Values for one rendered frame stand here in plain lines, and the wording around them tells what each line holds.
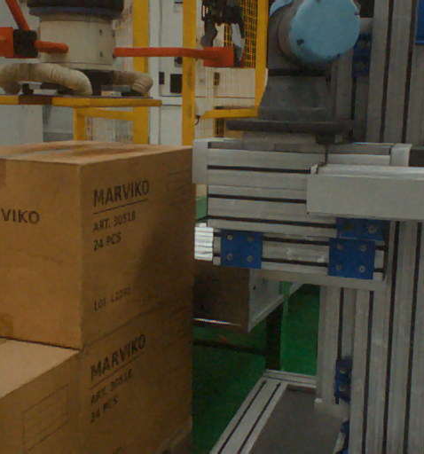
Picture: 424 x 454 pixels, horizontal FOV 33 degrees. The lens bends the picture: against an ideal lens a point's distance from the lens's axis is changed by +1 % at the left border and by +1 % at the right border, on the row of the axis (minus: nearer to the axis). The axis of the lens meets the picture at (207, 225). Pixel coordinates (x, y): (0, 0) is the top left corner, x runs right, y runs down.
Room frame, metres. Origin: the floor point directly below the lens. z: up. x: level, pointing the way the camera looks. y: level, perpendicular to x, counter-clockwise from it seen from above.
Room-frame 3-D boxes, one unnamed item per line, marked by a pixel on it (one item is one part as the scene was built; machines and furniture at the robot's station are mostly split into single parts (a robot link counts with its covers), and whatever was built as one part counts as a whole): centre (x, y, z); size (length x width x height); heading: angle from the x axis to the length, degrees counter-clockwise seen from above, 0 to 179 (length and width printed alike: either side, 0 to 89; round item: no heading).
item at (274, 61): (1.48, -0.17, 1.20); 0.13 x 0.12 x 0.14; 8
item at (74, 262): (1.82, 0.33, 0.74); 0.60 x 0.40 x 0.40; 157
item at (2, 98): (1.85, 0.41, 1.08); 0.34 x 0.10 x 0.05; 156
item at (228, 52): (1.98, -0.03, 1.18); 0.09 x 0.08 x 0.05; 66
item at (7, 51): (1.58, 0.43, 1.18); 0.10 x 0.08 x 0.06; 66
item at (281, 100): (1.49, -0.17, 1.09); 0.15 x 0.15 x 0.10
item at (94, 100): (1.77, 0.24, 1.08); 0.34 x 0.10 x 0.05; 156
